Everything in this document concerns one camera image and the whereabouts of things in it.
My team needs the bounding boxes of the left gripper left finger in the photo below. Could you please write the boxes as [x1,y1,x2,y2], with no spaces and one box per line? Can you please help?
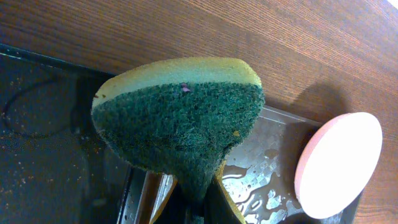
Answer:
[149,175,187,224]

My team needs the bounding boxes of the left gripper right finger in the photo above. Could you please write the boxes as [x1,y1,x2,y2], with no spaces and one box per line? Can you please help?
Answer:
[203,161,246,224]

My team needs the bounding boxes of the green yellow sponge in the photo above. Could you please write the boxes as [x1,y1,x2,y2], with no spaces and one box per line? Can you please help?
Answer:
[91,57,265,203]

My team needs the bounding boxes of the brown serving tray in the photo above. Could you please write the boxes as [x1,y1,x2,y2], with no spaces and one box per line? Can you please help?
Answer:
[117,105,364,224]

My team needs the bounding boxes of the black small tray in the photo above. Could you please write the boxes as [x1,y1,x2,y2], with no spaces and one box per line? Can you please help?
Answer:
[1,45,135,223]

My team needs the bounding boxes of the pink plate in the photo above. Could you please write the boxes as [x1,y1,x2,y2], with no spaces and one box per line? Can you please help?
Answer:
[294,112,382,219]

